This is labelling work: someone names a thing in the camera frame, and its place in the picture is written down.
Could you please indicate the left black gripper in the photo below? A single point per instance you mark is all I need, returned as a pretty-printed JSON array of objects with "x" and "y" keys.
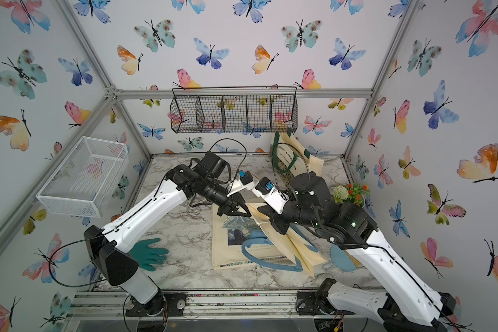
[{"x": 231, "y": 205}]

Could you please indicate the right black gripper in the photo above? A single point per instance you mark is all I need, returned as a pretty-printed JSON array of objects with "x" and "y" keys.
[{"x": 277, "y": 219}]

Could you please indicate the starry night canvas tote bag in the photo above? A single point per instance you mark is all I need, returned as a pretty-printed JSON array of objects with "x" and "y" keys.
[{"x": 229, "y": 233}]

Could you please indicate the blue handled canvas tote bag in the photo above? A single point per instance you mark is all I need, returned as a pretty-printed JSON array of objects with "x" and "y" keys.
[{"x": 297, "y": 252}]

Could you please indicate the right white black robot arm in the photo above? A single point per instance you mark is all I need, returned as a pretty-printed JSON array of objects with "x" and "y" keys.
[{"x": 405, "y": 302}]

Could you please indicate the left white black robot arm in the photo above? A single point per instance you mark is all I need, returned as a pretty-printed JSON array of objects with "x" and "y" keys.
[{"x": 109, "y": 247}]

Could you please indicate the potted artificial flower plant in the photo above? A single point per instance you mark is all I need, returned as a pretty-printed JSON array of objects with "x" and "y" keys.
[{"x": 351, "y": 193}]

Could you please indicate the green rubber glove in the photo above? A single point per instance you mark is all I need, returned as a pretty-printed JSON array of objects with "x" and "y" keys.
[{"x": 148, "y": 256}]

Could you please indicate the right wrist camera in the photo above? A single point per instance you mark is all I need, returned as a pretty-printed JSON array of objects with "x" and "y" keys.
[{"x": 269, "y": 192}]

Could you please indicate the green handled canvas tote bag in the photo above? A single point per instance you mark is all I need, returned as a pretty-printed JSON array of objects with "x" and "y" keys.
[{"x": 290, "y": 158}]

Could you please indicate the black wire wall basket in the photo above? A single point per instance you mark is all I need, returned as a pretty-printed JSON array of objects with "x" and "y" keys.
[{"x": 228, "y": 110}]

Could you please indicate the white mesh wall basket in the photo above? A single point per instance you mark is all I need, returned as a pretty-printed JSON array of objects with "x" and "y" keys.
[{"x": 84, "y": 178}]

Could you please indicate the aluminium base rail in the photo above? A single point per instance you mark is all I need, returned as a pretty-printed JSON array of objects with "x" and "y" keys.
[{"x": 202, "y": 304}]

